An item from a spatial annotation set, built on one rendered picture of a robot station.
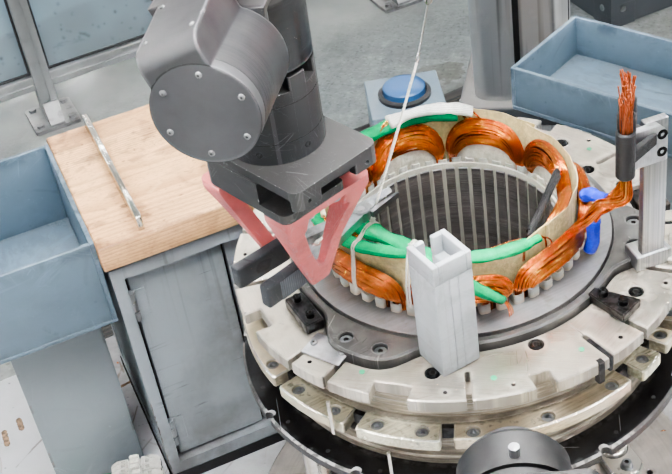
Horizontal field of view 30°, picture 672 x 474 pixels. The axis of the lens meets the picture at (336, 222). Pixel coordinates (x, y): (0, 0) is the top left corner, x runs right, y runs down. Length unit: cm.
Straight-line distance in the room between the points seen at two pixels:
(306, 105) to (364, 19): 279
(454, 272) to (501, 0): 60
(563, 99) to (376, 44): 225
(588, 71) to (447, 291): 49
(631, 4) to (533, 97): 221
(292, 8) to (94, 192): 44
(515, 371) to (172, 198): 37
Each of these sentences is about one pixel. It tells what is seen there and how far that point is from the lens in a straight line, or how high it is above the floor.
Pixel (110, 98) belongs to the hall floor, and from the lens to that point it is 335.
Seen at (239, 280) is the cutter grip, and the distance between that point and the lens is 77.
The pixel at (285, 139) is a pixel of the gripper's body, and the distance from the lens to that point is 70.
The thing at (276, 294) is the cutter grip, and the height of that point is 117.
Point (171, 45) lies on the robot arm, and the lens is 60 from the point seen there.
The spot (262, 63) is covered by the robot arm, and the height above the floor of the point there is 135.
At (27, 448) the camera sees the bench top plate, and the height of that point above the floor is 78.
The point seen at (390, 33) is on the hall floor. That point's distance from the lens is 340.
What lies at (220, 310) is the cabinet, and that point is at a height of 95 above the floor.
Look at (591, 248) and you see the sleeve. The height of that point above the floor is 111.
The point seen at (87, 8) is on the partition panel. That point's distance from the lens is 323.
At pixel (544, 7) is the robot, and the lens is 130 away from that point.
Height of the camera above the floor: 166
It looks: 37 degrees down
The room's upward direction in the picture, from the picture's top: 9 degrees counter-clockwise
